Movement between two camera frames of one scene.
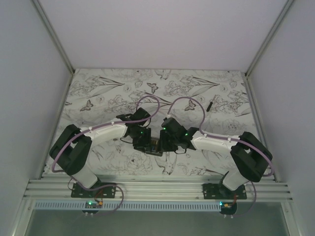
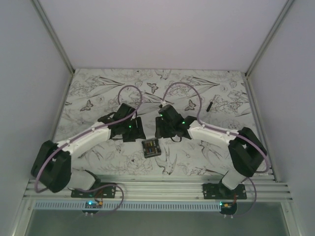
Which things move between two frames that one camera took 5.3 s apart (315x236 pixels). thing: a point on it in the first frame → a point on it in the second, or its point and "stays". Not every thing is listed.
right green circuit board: [227, 208] stays
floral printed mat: [209, 102] stays
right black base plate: [218, 191] stays
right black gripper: [164, 147] → [159, 132]
